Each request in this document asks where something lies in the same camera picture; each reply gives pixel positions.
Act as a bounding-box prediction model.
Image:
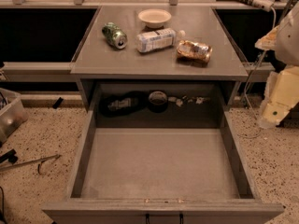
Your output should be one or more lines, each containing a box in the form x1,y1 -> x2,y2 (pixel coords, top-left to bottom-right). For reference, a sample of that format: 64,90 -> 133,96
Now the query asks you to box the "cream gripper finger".
255,26 -> 278,50
258,66 -> 299,129

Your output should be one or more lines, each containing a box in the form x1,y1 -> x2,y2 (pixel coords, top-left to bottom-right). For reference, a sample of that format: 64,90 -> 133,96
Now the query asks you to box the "clear plastic storage bin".
0,88 -> 28,145

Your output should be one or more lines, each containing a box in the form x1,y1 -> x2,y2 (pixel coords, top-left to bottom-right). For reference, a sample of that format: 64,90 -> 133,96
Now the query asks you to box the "small black floor object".
52,97 -> 64,109

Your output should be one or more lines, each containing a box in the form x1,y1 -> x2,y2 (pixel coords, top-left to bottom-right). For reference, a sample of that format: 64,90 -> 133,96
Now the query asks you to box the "white ceramic bowl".
138,9 -> 171,29

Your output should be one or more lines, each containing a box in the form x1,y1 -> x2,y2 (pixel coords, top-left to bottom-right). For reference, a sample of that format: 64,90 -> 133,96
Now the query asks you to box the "open grey top drawer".
42,82 -> 284,224

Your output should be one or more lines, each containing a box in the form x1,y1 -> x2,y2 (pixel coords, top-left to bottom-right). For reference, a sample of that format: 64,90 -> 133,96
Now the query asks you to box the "green soda can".
102,22 -> 128,49

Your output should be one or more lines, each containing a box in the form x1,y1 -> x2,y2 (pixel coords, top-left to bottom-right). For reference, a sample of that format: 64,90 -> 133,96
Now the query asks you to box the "metal rod on floor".
0,154 -> 61,173

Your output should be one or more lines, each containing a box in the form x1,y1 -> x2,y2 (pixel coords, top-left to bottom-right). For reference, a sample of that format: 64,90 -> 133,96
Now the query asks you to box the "black tool on floor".
0,149 -> 18,164

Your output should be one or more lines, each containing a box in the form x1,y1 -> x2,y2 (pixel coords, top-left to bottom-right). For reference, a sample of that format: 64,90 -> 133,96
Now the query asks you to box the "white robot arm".
255,3 -> 299,129

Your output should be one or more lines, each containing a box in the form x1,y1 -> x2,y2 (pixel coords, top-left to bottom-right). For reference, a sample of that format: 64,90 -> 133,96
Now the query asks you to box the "clear plastic water bottle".
136,28 -> 186,53

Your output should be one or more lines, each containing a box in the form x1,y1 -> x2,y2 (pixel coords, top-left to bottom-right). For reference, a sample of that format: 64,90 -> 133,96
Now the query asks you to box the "white cable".
237,7 -> 278,140

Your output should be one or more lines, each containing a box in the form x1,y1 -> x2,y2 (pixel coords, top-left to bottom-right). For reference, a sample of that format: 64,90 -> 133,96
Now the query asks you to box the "grey cabinet with top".
71,4 -> 248,107

